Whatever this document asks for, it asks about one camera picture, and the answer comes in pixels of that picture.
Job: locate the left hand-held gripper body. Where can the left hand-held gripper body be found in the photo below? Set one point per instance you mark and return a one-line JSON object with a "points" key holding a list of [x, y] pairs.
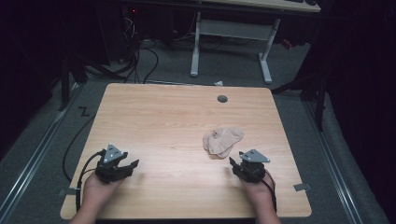
{"points": [[109, 168]]}

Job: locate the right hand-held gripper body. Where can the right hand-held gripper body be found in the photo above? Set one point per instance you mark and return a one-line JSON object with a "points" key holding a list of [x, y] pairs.
{"points": [[252, 166]]}

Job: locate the beige sock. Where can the beige sock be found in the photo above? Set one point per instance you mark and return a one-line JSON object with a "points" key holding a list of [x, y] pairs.
{"points": [[221, 140]]}

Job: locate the person's left hand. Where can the person's left hand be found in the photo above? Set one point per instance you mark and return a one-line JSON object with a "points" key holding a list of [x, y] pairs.
{"points": [[98, 188]]}

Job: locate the person's right hand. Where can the person's right hand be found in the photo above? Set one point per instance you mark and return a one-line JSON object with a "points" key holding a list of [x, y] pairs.
{"points": [[257, 189]]}

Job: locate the grey tape strip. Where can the grey tape strip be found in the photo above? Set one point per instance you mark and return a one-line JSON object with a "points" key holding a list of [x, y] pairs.
{"points": [[302, 187], [67, 191]]}

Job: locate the crumpled white paper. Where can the crumpled white paper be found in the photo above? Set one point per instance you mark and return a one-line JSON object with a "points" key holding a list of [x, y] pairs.
{"points": [[219, 83]]}

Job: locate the black metal stand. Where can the black metal stand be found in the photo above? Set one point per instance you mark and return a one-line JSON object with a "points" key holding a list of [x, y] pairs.
{"points": [[64, 84]]}

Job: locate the metal floor rail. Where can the metal floor rail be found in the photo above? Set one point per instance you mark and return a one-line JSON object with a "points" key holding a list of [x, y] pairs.
{"points": [[29, 161], [334, 168]]}

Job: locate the white metal frame desk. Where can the white metal frame desk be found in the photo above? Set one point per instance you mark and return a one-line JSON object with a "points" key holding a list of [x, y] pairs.
{"points": [[232, 29]]}

